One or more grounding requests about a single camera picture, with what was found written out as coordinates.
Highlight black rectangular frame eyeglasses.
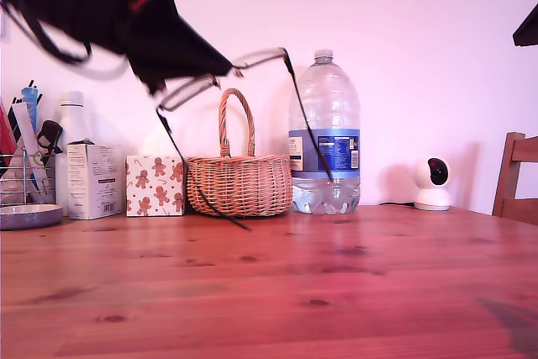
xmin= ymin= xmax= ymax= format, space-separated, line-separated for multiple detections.
xmin=154 ymin=46 xmax=337 ymax=233

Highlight white bottle with cap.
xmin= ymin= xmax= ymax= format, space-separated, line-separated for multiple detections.
xmin=56 ymin=90 xmax=94 ymax=217

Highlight gingerbread print box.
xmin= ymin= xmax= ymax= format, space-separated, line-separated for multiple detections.
xmin=125 ymin=155 xmax=187 ymax=218

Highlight wooden chair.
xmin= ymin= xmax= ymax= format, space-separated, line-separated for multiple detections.
xmin=491 ymin=132 xmax=538 ymax=228

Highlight black clip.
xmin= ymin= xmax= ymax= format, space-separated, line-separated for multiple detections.
xmin=36 ymin=119 xmax=64 ymax=156

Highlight white printed carton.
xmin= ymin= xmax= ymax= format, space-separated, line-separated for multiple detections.
xmin=66 ymin=139 xmax=125 ymax=221

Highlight red packet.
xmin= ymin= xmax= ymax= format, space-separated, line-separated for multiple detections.
xmin=0 ymin=102 xmax=22 ymax=166

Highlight large clear water bottle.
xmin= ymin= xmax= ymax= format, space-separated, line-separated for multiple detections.
xmin=287 ymin=49 xmax=361 ymax=215

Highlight grey round plate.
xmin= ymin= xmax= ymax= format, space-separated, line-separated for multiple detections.
xmin=0 ymin=203 xmax=64 ymax=232

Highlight wicker basket with handle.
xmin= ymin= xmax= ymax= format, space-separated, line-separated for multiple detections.
xmin=186 ymin=87 xmax=293 ymax=218

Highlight metal wire rack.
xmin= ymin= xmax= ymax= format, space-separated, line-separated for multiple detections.
xmin=0 ymin=146 xmax=58 ymax=207

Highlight small white round camera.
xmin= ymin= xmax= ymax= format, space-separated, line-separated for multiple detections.
xmin=414 ymin=157 xmax=453 ymax=212

